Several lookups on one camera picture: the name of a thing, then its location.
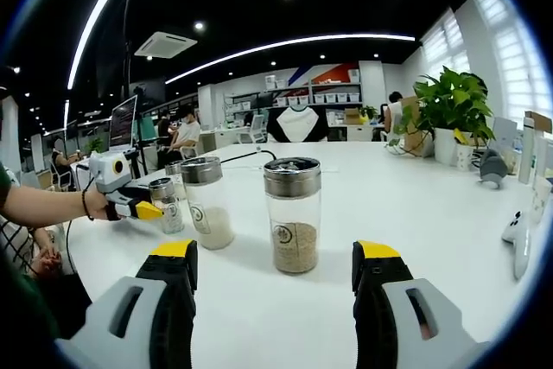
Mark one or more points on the tall seasoning bottle brown grains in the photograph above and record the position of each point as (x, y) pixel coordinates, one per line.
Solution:
(293, 196)

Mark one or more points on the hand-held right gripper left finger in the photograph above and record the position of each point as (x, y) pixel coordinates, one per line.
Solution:
(151, 321)

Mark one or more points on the short seasoning bottle cream grains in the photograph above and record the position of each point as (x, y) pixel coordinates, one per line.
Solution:
(173, 168)

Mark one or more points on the black laptop stand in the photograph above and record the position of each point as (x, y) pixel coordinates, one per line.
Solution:
(138, 166)

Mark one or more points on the small plant yellow pot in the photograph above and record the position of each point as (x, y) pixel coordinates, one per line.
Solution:
(368, 112)

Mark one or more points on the tall seasoning bottle white grains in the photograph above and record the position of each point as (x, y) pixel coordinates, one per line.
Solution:
(207, 196)

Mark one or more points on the long ceiling light strip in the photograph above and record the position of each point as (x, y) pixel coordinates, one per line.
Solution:
(302, 39)
(88, 19)

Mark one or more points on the person's left hand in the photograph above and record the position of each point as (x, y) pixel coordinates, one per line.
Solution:
(98, 208)

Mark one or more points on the short seasoning bottle white crystals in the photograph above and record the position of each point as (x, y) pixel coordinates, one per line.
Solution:
(168, 213)

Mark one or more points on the brown paper bag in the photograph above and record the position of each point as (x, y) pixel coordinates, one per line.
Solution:
(417, 140)

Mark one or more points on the short ceiling light strip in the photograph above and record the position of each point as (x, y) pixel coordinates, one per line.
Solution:
(66, 114)

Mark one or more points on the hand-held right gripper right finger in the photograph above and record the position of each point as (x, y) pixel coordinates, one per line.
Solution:
(393, 321)

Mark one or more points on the white mesh office chair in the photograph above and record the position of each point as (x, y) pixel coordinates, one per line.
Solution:
(258, 125)

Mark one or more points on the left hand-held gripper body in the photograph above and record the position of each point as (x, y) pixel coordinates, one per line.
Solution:
(106, 170)

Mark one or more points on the grey curved gadget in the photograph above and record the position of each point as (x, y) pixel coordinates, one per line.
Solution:
(492, 168)

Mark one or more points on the white standing panel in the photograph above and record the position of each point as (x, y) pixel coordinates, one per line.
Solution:
(504, 131)

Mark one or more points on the ceiling air conditioner cassette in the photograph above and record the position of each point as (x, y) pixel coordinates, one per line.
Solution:
(166, 44)

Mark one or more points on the white game controller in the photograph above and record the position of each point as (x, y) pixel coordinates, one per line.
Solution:
(518, 243)

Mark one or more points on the teal panel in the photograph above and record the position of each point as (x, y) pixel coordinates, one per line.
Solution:
(148, 129)

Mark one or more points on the grey storage shelf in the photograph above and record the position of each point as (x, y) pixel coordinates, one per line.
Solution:
(311, 92)

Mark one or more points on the black white raglan shirt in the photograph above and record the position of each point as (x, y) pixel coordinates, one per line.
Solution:
(298, 122)

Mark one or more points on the small leafy office plant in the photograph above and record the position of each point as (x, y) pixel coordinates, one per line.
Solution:
(95, 145)

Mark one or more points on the dark wall television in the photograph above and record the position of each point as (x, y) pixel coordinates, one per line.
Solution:
(149, 90)

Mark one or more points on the person's dark green shirt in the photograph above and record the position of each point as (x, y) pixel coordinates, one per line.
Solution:
(26, 300)

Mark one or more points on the round ceiling downlight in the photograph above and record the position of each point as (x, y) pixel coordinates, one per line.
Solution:
(198, 25)

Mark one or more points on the small white cup yellow tag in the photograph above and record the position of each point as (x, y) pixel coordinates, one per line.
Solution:
(464, 159)

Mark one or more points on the white window blind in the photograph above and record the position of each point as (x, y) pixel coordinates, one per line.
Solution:
(514, 49)
(445, 40)

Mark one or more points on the row of white storage bins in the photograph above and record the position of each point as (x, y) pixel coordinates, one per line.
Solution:
(332, 98)

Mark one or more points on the brown cardboard box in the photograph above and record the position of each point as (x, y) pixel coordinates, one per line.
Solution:
(539, 120)

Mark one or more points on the white paper cup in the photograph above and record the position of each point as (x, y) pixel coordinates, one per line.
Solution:
(541, 200)

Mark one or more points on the black tall stand pole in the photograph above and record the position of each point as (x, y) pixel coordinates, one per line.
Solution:
(128, 62)

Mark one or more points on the white open laptop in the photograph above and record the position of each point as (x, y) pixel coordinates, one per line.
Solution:
(123, 122)

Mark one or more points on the small cardboard box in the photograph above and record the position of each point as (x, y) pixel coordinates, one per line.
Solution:
(352, 116)

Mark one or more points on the green potted plant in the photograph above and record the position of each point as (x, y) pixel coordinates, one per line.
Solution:
(453, 97)

